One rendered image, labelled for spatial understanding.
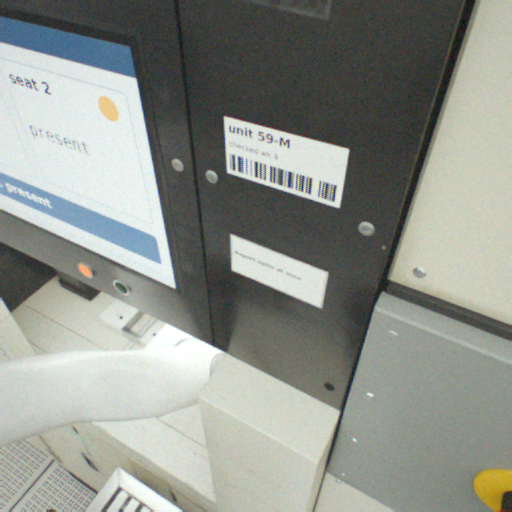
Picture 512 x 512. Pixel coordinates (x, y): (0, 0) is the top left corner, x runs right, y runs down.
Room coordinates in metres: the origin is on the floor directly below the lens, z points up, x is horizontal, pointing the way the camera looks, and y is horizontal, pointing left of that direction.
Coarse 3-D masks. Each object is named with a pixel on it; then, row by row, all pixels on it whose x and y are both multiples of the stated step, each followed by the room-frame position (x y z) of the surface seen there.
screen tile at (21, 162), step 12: (0, 96) 0.34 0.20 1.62; (0, 108) 0.34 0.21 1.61; (0, 120) 0.35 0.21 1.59; (0, 132) 0.35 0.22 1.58; (12, 132) 0.34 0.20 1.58; (0, 144) 0.35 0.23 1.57; (12, 144) 0.34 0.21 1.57; (0, 156) 0.36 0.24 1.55; (12, 156) 0.35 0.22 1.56; (24, 156) 0.34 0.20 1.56; (24, 168) 0.34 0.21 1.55
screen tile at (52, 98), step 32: (0, 64) 0.33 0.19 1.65; (32, 96) 0.32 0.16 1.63; (64, 96) 0.30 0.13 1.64; (64, 128) 0.31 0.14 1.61; (96, 128) 0.29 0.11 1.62; (128, 128) 0.27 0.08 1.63; (64, 160) 0.31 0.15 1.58; (128, 160) 0.28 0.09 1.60; (96, 192) 0.30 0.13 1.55; (128, 192) 0.28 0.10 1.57
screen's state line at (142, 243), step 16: (0, 176) 0.37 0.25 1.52; (0, 192) 0.37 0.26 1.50; (16, 192) 0.36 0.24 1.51; (32, 192) 0.35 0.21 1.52; (48, 192) 0.33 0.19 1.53; (48, 208) 0.34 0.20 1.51; (64, 208) 0.32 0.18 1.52; (80, 208) 0.31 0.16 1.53; (80, 224) 0.32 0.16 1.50; (96, 224) 0.31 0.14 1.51; (112, 224) 0.30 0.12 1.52; (112, 240) 0.30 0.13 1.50; (128, 240) 0.29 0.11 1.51; (144, 240) 0.28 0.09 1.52; (144, 256) 0.28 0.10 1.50
